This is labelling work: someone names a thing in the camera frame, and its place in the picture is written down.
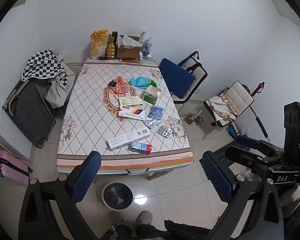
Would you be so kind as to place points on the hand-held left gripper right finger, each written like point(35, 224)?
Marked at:
point(216, 177)

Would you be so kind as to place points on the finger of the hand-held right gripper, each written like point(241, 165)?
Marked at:
point(250, 142)
point(242, 156)

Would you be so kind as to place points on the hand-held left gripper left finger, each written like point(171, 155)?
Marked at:
point(86, 177)

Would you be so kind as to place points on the round trash bin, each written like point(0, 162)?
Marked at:
point(117, 196)

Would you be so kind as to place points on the silver foil blister pack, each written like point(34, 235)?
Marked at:
point(153, 123)

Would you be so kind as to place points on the person's right forearm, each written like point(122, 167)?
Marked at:
point(291, 200)

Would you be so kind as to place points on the blue slipper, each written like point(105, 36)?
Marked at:
point(231, 131)

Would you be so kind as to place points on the beige cloth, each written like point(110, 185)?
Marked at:
point(218, 107)

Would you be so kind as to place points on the long white box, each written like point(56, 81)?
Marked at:
point(127, 140)

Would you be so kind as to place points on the black rod with red knob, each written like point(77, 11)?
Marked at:
point(260, 85)

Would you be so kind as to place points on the table with patterned tablecloth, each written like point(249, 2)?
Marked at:
point(95, 120)

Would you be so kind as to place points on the dark fleece clothing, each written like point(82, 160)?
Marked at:
point(185, 228)

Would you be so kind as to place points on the metal dumbbell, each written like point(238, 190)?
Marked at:
point(193, 120)

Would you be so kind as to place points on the small blue and red box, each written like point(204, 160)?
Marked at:
point(140, 147)

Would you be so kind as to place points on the white table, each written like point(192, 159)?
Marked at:
point(153, 175)

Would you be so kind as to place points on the round pill blister pack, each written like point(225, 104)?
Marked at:
point(164, 131)

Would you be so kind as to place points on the grey slipper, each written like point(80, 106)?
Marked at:
point(143, 217)

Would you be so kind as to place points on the white striped medicine box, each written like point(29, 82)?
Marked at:
point(130, 114)

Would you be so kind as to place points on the person's dark pants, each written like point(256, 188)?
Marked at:
point(140, 233)

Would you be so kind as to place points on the pink suitcase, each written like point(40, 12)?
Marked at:
point(8, 167)

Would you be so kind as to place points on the dark grey suitcase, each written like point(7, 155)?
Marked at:
point(30, 115)

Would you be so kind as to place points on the pale yellow paper leaflet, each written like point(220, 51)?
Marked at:
point(130, 101)

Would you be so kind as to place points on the white bag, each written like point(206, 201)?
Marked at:
point(58, 92)

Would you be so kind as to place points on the blue plastic bag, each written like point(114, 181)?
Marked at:
point(156, 111)

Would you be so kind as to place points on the orange plastic bag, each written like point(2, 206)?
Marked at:
point(120, 86)

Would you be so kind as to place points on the small black object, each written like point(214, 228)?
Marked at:
point(112, 83)

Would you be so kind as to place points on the blue cushion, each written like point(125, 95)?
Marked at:
point(176, 77)

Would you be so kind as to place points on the green and white medicine box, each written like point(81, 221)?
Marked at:
point(151, 95)

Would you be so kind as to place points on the light blue face mask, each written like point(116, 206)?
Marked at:
point(138, 81)

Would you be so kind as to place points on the green packet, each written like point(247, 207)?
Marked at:
point(152, 83)

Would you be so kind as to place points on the black and white checkered cloth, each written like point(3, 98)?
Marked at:
point(42, 66)

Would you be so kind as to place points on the gold bottle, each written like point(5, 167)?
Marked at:
point(110, 50)

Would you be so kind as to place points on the cardboard box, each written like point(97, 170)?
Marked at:
point(128, 52)

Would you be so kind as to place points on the yellow snack bag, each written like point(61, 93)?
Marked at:
point(98, 42)

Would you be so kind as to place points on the plastic water bottle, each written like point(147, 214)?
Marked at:
point(146, 47)

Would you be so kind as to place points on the dark bottle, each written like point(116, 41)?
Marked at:
point(114, 37)

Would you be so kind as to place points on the white crumpled paper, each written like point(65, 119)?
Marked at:
point(130, 40)

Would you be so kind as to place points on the clear glass bottle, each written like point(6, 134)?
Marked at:
point(142, 37)

